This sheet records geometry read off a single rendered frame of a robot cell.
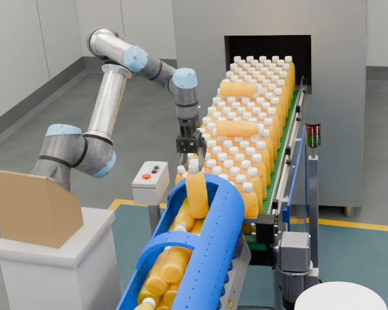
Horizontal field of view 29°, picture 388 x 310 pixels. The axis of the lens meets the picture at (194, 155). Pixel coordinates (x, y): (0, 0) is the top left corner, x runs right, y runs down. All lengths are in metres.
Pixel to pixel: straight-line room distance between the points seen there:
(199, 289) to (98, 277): 0.59
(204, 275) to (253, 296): 1.89
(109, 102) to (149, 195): 0.48
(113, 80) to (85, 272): 0.70
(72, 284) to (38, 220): 0.24
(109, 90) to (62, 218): 0.52
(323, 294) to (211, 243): 0.39
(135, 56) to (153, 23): 4.98
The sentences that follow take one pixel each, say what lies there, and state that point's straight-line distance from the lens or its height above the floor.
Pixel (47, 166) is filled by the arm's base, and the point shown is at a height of 1.39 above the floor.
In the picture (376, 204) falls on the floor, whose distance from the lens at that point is 4.99.
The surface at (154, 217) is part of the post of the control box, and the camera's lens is 3.15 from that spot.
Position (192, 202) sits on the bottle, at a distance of 2.61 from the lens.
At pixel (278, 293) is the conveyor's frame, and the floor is 0.42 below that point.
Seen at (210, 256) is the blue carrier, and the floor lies 1.18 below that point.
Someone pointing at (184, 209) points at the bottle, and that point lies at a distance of 2.69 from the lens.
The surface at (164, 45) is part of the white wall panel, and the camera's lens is 7.40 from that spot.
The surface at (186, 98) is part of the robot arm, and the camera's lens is 2.39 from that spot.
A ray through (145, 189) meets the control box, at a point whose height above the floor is 1.07.
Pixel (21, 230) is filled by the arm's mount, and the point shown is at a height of 1.20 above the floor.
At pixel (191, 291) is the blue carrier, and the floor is 1.20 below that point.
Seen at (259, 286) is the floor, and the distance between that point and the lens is 4.22.
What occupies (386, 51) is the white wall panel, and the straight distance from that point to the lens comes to 6.92.
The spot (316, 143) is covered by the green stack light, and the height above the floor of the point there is 1.18.
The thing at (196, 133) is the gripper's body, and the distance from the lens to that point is 2.47.
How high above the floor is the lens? 2.48
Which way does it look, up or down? 26 degrees down
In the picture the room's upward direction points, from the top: 5 degrees counter-clockwise
